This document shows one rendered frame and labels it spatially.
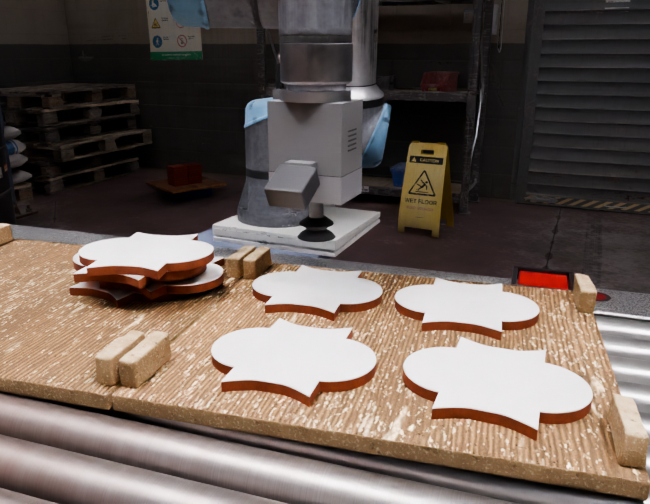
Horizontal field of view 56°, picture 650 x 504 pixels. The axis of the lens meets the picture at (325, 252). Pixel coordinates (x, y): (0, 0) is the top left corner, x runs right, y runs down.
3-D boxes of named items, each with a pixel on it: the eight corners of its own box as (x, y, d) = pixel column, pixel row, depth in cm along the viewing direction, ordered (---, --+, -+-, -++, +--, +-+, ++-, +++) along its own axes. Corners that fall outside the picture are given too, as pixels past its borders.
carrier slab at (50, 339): (11, 247, 94) (9, 237, 94) (261, 272, 84) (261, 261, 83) (-245, 349, 62) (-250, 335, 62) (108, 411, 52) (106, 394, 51)
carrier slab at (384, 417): (262, 272, 84) (262, 261, 83) (585, 304, 73) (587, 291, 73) (112, 411, 52) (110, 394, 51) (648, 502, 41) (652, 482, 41)
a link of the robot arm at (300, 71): (336, 43, 58) (260, 43, 61) (335, 92, 60) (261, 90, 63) (362, 43, 65) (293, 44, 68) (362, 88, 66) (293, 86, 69)
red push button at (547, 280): (518, 279, 82) (519, 269, 82) (566, 285, 81) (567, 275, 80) (516, 296, 77) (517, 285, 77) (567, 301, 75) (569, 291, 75)
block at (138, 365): (156, 355, 58) (153, 328, 57) (173, 358, 57) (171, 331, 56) (118, 388, 52) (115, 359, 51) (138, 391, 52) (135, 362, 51)
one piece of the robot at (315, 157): (234, 65, 58) (241, 230, 63) (321, 66, 55) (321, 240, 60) (290, 62, 69) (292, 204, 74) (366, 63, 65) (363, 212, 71)
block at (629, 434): (604, 419, 48) (609, 389, 47) (631, 423, 47) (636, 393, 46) (617, 467, 42) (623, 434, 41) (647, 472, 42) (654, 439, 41)
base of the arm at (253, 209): (253, 207, 128) (252, 159, 125) (324, 212, 124) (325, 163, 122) (225, 224, 114) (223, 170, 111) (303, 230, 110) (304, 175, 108)
